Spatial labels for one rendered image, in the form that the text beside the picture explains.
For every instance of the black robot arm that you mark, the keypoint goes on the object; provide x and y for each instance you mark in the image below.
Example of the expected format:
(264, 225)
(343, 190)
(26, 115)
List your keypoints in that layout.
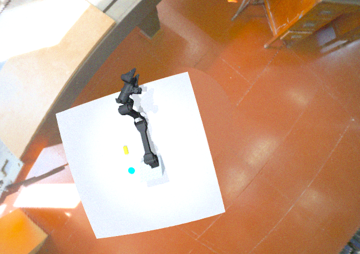
(127, 109)

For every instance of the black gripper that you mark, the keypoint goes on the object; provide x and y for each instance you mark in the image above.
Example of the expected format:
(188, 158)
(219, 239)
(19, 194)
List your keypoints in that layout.
(129, 80)

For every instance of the cyan circle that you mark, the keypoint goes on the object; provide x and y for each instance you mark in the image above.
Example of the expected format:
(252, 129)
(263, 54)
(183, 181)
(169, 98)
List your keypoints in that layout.
(131, 170)

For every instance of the yellow cylinder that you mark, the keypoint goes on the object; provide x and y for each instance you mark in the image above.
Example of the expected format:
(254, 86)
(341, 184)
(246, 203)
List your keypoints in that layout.
(125, 150)

